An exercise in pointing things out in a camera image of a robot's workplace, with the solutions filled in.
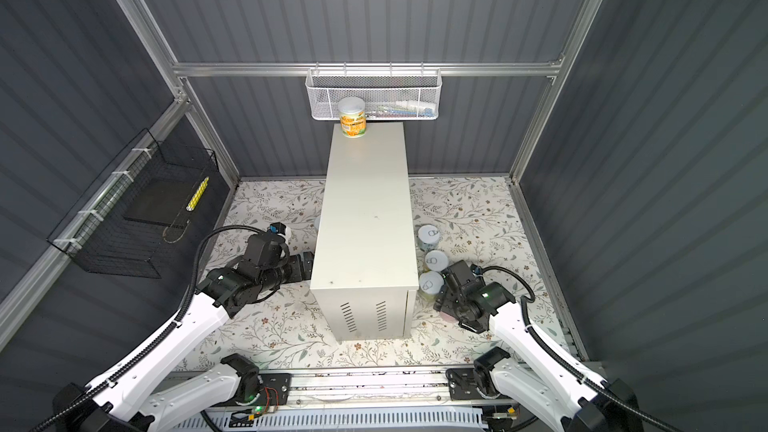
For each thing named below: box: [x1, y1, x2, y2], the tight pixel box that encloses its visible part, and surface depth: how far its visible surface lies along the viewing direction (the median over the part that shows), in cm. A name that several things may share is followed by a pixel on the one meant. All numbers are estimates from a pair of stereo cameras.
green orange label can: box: [338, 96, 367, 138], surface depth 82 cm
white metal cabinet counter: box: [310, 122, 419, 343], surface depth 71 cm
